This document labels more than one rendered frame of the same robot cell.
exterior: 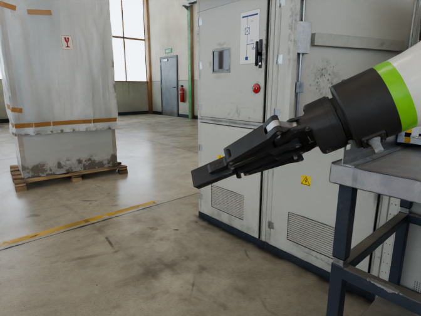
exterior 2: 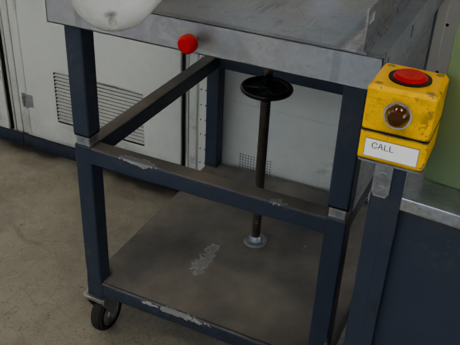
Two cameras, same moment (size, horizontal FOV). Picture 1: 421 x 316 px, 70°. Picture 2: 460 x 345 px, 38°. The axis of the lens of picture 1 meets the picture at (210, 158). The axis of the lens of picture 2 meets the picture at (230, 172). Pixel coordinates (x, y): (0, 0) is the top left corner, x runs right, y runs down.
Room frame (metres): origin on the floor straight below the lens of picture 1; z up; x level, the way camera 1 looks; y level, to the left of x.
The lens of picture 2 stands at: (-0.38, -0.17, 1.20)
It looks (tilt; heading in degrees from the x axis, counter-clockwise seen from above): 31 degrees down; 335
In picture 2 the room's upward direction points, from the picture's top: 3 degrees clockwise
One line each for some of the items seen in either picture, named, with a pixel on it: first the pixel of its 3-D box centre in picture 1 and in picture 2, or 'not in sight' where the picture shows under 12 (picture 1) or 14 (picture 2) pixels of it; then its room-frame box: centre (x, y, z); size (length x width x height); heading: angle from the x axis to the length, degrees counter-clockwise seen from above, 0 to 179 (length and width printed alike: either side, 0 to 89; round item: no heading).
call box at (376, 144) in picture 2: not in sight; (402, 116); (0.20, -0.66, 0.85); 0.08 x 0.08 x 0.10; 41
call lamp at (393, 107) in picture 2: not in sight; (396, 118); (0.17, -0.62, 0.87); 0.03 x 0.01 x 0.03; 41
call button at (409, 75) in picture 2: not in sight; (409, 80); (0.20, -0.66, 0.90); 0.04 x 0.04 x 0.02
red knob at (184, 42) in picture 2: not in sight; (189, 42); (0.59, -0.53, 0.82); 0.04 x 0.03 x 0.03; 131
